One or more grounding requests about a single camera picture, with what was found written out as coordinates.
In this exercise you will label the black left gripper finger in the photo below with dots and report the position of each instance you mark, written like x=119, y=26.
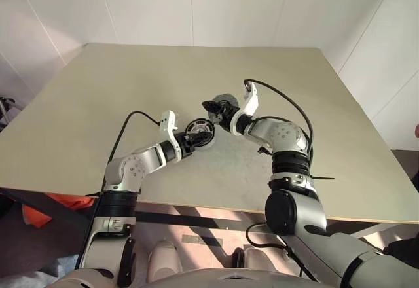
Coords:
x=200, y=143
x=203, y=135

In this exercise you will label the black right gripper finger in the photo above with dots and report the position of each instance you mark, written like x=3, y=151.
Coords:
x=216, y=118
x=212, y=106

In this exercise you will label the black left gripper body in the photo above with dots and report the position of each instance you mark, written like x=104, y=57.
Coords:
x=187, y=144

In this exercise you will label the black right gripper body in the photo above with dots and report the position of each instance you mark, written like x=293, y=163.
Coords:
x=226, y=118

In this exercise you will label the white tape roll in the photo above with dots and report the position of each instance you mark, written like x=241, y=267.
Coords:
x=199, y=126

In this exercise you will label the grey round lid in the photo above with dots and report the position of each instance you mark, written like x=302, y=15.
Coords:
x=227, y=99

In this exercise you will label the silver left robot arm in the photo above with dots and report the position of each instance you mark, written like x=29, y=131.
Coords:
x=131, y=170

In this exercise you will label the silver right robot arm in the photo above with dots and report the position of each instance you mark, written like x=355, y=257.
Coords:
x=284, y=134

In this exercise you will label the bystander's bare hand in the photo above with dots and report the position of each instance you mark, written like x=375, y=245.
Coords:
x=417, y=131

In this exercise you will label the dark rectangular floor plate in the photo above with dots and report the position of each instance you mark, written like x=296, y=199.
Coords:
x=201, y=239

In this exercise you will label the pale left robot foot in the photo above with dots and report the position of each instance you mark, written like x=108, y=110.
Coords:
x=163, y=258

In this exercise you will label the pale robot foot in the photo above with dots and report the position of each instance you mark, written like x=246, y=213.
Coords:
x=260, y=260
x=163, y=258

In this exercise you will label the pale right robot foot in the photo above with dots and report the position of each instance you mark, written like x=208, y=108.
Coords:
x=260, y=260

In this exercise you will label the orange cloth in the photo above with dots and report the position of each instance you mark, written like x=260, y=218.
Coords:
x=65, y=201

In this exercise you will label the grey robot torso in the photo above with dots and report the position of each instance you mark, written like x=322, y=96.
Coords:
x=229, y=279

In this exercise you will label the folded black metal trolley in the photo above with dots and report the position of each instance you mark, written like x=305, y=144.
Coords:
x=8, y=109

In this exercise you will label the blue jeans leg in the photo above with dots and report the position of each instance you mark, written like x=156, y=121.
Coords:
x=29, y=276

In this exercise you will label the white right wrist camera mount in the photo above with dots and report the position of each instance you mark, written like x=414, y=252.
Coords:
x=250, y=103

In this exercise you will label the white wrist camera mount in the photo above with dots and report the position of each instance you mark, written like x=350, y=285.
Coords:
x=250, y=103
x=167, y=121

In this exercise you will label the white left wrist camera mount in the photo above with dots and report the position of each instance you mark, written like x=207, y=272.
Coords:
x=167, y=121

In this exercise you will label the black table frame crossbar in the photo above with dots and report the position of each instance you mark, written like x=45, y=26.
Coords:
x=196, y=221

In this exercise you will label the black table frame side beam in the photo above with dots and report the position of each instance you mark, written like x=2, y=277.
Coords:
x=46, y=207

